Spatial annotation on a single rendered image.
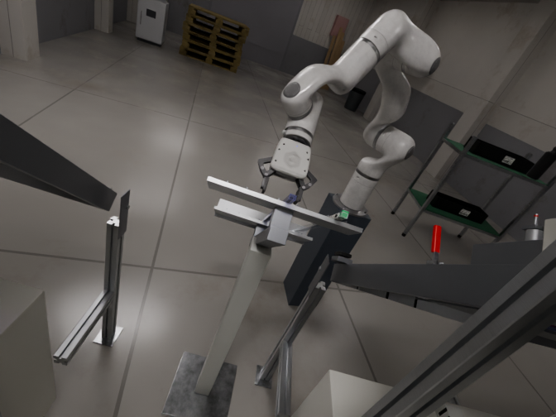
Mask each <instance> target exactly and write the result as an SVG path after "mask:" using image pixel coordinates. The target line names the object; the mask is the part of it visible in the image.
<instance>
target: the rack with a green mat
mask: <svg viewBox="0 0 556 417"><path fill-rule="evenodd" d="M455 124H456V123H454V122H451V124H450V125H449V126H448V128H447V130H446V131H445V133H444V134H443V135H442V137H441V138H440V140H439V142H438V143H437V145H436V146H435V148H434V149H433V150H432V152H431V153H430V155H429V157H428V158H427V160H426V161H425V163H424V164H423V165H422V167H421V168H420V170H419V172H418V173H417V175H416V176H415V177H414V179H413V180H412V182H411V183H410V185H409V187H408V188H407V190H406V191H405V192H404V194H403V195H402V197H401V198H400V200H399V202H398V203H397V205H396V206H395V207H394V208H393V210H392V211H391V213H392V214H395V212H396V210H397V209H398V208H399V207H400V205H401V203H402V202H403V201H404V199H405V197H406V196H407V194H410V196H411V197H412V199H413V200H414V201H415V203H416V204H417V206H418V208H419V211H418V213H417V214H416V215H415V216H414V218H413V219H412V220H411V222H410V223H409V225H408V226H407V228H406V229H405V230H404V232H403V233H402V234H401V235H402V236H403V237H405V236H406V234H407V233H408V231H409V230H410V229H411V228H412V227H413V225H414V224H415V222H416V221H417V220H418V218H419V216H420V215H421V214H422V213H423V212H425V213H428V214H431V215H434V216H436V217H438V218H442V219H445V220H448V221H449V222H452V223H456V224H458V225H461V226H464V227H465V228H464V229H463V230H462V231H461V232H460V233H459V234H458V237H459V238H461V236H462V235H463V234H464V233H465V232H466V231H467V230H468V229H469V228H470V229H472V230H475V231H478V232H481V233H484V234H486V235H489V236H491V237H495V239H494V240H493V241H492V242H491V243H496V242H499V241H500V240H501V239H502V238H503V237H504V236H505V235H506V234H507V233H508V232H509V231H510V230H511V228H512V227H513V226H514V225H515V224H516V223H517V222H518V221H519V220H520V219H521V218H522V217H523V216H524V215H525V214H526V213H527V212H528V211H529V210H530V209H531V208H532V207H533V206H534V205H535V204H536V203H537V201H538V200H539V199H540V198H541V197H542V196H543V195H544V194H545V193H546V192H547V191H548V190H549V189H550V188H551V187H552V186H553V185H554V184H555V183H556V175H555V176H554V177H553V178H552V179H551V181H550V182H548V183H547V184H545V183H544V182H543V181H541V180H533V179H531V178H530V177H528V176H527V175H526V174H523V173H521V172H519V171H517V170H513V169H511V168H509V167H506V166H503V165H500V164H498V163H496V162H494V161H490V160H488V159H486V158H483V157H480V156H477V155H475V154H472V153H471V152H470V151H469V149H470V148H471V147H472V145H473V144H474V142H475V141H476V140H477V139H478V137H476V136H473V137H472V138H471V140H470V141H469V143H468V144H467V145H466V146H465V147H463V146H464V145H463V144H461V143H458V142H456V141H452V140H450V139H448V138H446V137H447V136H448V134H449V133H450V132H451V130H452V129H453V127H454V125H455ZM443 142H445V143H446V144H447V145H449V146H450V147H451V148H453V149H454V150H455V151H456V152H457V153H458V154H459V156H458V158H457V159H456V160H455V161H454V163H453V164H452V165H451V167H450V168H449V170H448V171H447V173H446V174H445V175H444V177H443V178H442V179H441V180H440V182H439V183H438V185H437V186H436V188H435V189H434V191H433V192H432V193H431V195H430V196H429V197H428V198H427V196H428V194H425V193H422V192H420V191H418V190H415V189H412V187H413V186H414V184H415V182H416V181H417V179H418V178H419V177H420V176H421V174H422V173H423V171H424V169H425V168H426V166H427V165H428V163H429V162H430V161H431V159H432V158H433V157H434V155H435V153H436V152H437V150H438V149H439V148H440V146H441V145H442V143H443ZM463 157H466V158H468V159H471V160H473V161H476V162H479V163H481V164H483V165H487V166H490V167H491V168H494V169H496V170H499V171H502V172H504V173H507V174H509V176H508V177H507V178H506V180H505V181H504V182H503V183H502V184H501V186H500V187H499V188H498V189H497V190H496V192H495V193H494V194H493V195H492V196H491V197H490V198H489V199H488V200H487V201H486V203H485V204H484V205H483V206H482V207H481V209H482V210H483V211H484V210H485V209H486V208H487V207H488V206H489V204H490V203H491V202H492V201H493V200H494V199H495V197H496V196H497V195H498V194H499V193H500V192H501V191H502V190H503V189H504V188H505V187H506V185H507V184H508V183H509V182H510V181H511V179H512V178H513V177H517V178H519V179H522V180H525V181H528V182H530V183H532V184H534V185H538V186H540V187H543V188H542V189H541V190H540V191H539V192H538V194H537V195H536V196H535V197H534V198H533V199H532V200H531V201H530V202H529V203H528V204H527V205H526V206H525V207H524V208H523V209H522V210H521V212H520V213H519V214H518V215H517V216H516V217H515V218H514V219H513V220H512V221H511V222H510V223H509V224H508V225H507V226H506V227H505V229H504V230H503V231H502V232H501V233H500V234H499V233H498V232H497V231H496V230H495V229H494V228H493V227H492V226H491V225H490V224H489V223H488V222H487V220H485V221H484V222H483V223H482V224H480V223H475V222H473V221H471V220H468V219H465V218H462V217H459V216H457V215H455V214H452V213H448V212H446V211H443V210H441V209H438V208H435V207H432V206H431V204H430V202H431V201H432V199H433V198H434V196H435V195H436V194H437V193H438V191H439V190H440V189H441V187H442V186H443V184H444V183H445V182H446V180H447V179H448V177H449V176H450V175H451V174H452V173H453V171H454V170H455V168H456V167H457V166H458V164H459V163H460V161H461V160H462V159H463ZM426 198H427V199H426Z"/></svg>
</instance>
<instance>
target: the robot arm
mask: <svg viewBox="0 0 556 417"><path fill-rule="evenodd" d="M440 60H441V54H440V50H439V47H438V46H437V44H436V43H435V41H434V40H433V39H432V38H431V37H430V36H428V35H427V34H426V33H425V32H423V31H421V30H420V29H419V28H418V27H417V26H416V25H415V24H414V23H413V22H412V21H411V20H410V19H409V18H408V16H407V15H406V14H405V13H404V12H403V11H401V10H398V9H393V10H390V11H387V12H385V13H383V14H382V15H380V16H379V17H378V18H377V19H376V20H375V21H374V22H373V23H372V24H371V25H370V26H369V27H368V28H367V29H366V30H365V31H364V32H363V33H362V34H361V36H360V37H359V38H358V39H357V40H356V41H355V42H354V43H353V44H352V45H351V46H350V47H349V48H348V49H347V51H346V52H345V53H344V54H343V55H342V56H341V57H340V58H339V59H338V60H337V61H336V62H335V63H334V64H333V65H324V64H314V65H309V66H307V67H305V68H304V69H302V70H301V71H300V72H299V73H298V74H297V75H296V76H295V77H294V78H293V79H292V80H291V81H290V82H289V83H288V84H287V85H286V86H285V88H284V89H283V91H282V93H281V96H280V100H281V103H282V105H283V107H284V109H285V111H286V113H287V123H286V126H285V130H283V132H282V134H283V135H284V136H283V138H281V139H280V141H279V143H278V145H277V148H276V150H275V153H274V155H273V156H272V157H267V158H261V159H259V160H258V162H257V163H258V166H259V171H260V172H261V175H262V178H263V181H262V183H261V188H260V189H262V192H261V193H262V194H264V193H265V191H266V187H267V184H268V181H269V179H270V178H269V177H270V176H272V175H275V176H278V177H280V178H282V179H285V180H289V181H292V182H295V183H296V184H297V186H298V190H297V191H296V196H297V197H296V200H295V202H294V203H293V204H297V203H298V202H300V200H301V198H302V195H303V192H304V191H305V190H307V189H309V188H310V187H311V186H312V185H314V184H315V183H316V182H317V179H316V178H315V177H314V176H313V175H312V174H311V173H310V171H309V162H310V157H311V148H310V147H311V144H312V140H313V138H314V133H315V130H316V127H317V124H318V120H319V115H320V113H321V109H322V106H323V103H324V99H323V97H322V96H321V94H320V93H318V92H316V91H317V90H318V89H320V88H321V87H322V86H324V85H325V84H327V85H328V86H329V87H330V88H331V90H332V91H333V92H335V93H336V94H339V95H343V94H346V93H348V92H349V91H351V90H352V89H353V88H354V87H355V86H356V85H357V84H358V83H359V82H360V81H361V80H362V79H363V78H364V77H365V76H366V75H367V74H368V73H369V72H370V71H371V70H372V69H373V68H375V70H376V73H377V75H378V77H379V79H380V81H381V86H382V98H381V106H380V109H379V111H378V113H377V115H376V116H375V118H374V119H373V120H372V121H371V122H370V123H369V124H368V125H367V127H366V128H365V130H364V132H363V139H364V141H365V143H366V144H367V145H368V146H371V147H372V148H374V149H375V150H377V151H379V152H380V153H381V154H383V157H382V158H374V157H364V158H362V159H361V161H360V162H359V164H358V166H357V168H356V169H355V171H354V173H353V175H352V177H351V179H350V180H349V182H348V184H347V186H346V188H345V190H344V191H343V193H342V194H340V193H338V194H335V195H334V196H333V202H334V203H335V204H336V206H337V207H339V208H340V209H341V210H345V211H347V212H349V213H348V214H350V215H352V216H355V217H365V216H367V213H368V211H367V208H366V206H365V205H364V204H365V203H366V201H367V200H368V198H369V196H370V195H371V192H372V191H373V190H374V188H375V187H376V184H377V183H378V181H379V179H380V178H381V176H382V175H383V173H384V172H385V171H386V170H387V169H388V168H389V167H391V166H393V165H396V164H398V163H401V162H402V161H405V160H407V159H408V158H410V157H411V156H412V154H413V152H414V150H415V141H414V139H413V138H412V137H411V136H409V135H407V134H406V133H404V132H402V131H401V130H399V129H397V128H395V127H393V126H392V125H390V124H389V123H393V122H396V121H397V120H399V119H400V118H401V117H402V116H403V115H404V114H405V111H406V109H407V106H408V103H409V100H410V92H411V91H410V84H409V82H408V80H407V78H406V77H405V75H404V73H405V74H408V75H410V76H413V77H417V78H424V77H427V76H429V75H431V74H432V73H433V72H434V71H435V70H436V69H437V68H438V67H439V63H440ZM266 163H270V167H269V170H268V171H266V169H265V167H264V164H266ZM306 177H307V178H308V179H309V180H310V182H309V183H308V184H305V183H304V179H305V178H306Z"/></svg>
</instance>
